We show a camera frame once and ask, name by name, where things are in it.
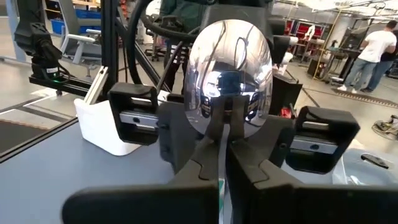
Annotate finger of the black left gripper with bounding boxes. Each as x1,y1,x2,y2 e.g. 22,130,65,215
241,114,297,171
157,100,203,174

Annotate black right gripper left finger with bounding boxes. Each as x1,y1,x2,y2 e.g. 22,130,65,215
61,136,223,224

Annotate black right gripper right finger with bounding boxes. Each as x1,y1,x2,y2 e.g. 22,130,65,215
225,138,398,224

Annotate light blue handled spoon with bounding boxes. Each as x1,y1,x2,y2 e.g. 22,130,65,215
183,19,274,224

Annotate white plastic bin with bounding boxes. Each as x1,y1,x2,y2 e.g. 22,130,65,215
73,98,144,157

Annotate grey translucent plastic bin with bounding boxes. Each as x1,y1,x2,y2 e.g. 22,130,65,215
331,146,398,187

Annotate grey office chair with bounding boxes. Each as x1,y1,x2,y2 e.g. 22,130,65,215
60,0,104,68

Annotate blue storage bins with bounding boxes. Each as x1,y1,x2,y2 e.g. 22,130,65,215
50,8,103,35

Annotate person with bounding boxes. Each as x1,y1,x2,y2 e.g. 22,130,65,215
336,19,398,95
360,29,398,93
159,0,208,93

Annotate black device with green light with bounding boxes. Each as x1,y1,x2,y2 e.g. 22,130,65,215
13,0,94,98

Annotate red storage shelves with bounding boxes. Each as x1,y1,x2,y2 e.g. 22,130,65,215
285,19,326,40

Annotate aluminium extrusion post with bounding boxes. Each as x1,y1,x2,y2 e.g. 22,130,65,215
83,65,109,105

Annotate black cable loop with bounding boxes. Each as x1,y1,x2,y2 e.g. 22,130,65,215
126,0,203,86

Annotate black frame post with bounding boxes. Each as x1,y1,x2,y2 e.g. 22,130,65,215
100,0,120,95

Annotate cable coil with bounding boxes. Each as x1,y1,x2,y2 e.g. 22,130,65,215
371,114,398,138

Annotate yellow cable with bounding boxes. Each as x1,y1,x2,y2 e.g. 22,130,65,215
313,8,342,80

